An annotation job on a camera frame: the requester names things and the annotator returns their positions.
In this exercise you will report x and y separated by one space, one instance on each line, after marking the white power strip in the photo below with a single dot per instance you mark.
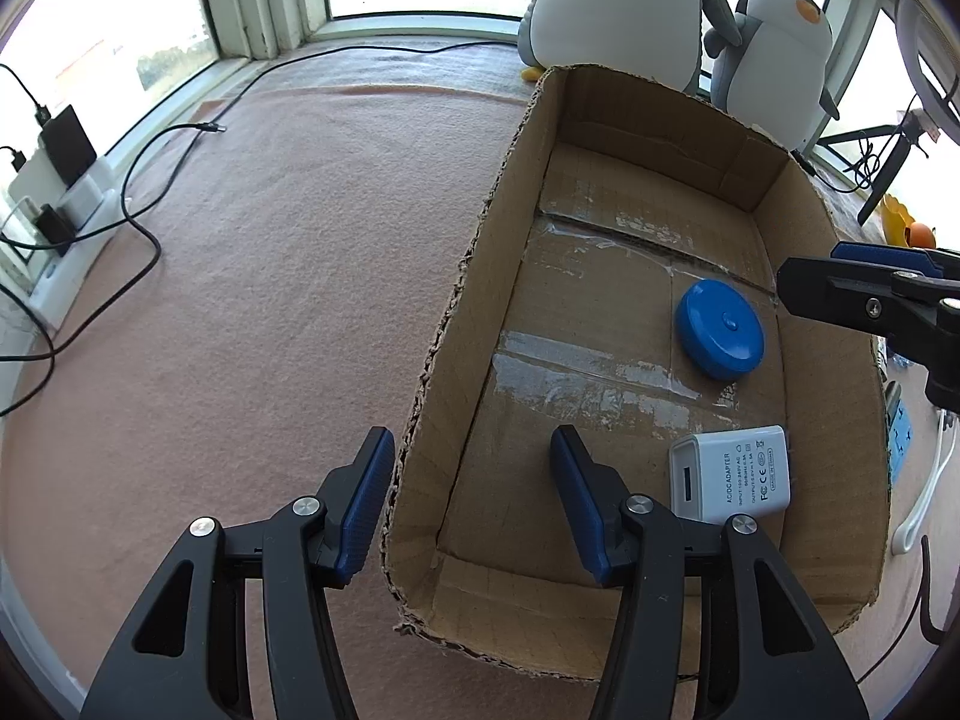
88 205

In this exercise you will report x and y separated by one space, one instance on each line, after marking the yellow fruit bowl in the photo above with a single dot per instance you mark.
896 221

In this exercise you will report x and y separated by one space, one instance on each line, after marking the black tripod stand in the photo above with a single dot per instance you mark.
873 156

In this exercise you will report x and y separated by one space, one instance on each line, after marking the white AC/DC power adapter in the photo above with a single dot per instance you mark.
713 476

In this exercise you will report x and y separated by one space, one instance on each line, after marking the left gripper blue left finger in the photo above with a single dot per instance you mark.
352 497

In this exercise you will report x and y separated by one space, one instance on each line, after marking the white ring light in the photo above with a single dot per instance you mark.
933 74

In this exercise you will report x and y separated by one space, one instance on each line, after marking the orange fruit upper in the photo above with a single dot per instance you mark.
920 236

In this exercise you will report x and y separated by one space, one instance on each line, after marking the open cardboard box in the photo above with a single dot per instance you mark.
616 195

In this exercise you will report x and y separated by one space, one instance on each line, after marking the large plush penguin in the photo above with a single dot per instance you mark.
657 39

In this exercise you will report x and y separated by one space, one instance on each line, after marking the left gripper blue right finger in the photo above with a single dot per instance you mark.
592 495

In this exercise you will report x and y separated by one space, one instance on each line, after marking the small plush penguin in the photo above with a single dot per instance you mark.
774 79

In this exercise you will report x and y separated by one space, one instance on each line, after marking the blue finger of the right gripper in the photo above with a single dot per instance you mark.
933 263
859 295

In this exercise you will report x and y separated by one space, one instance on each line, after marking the blue round tape measure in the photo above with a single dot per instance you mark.
719 330

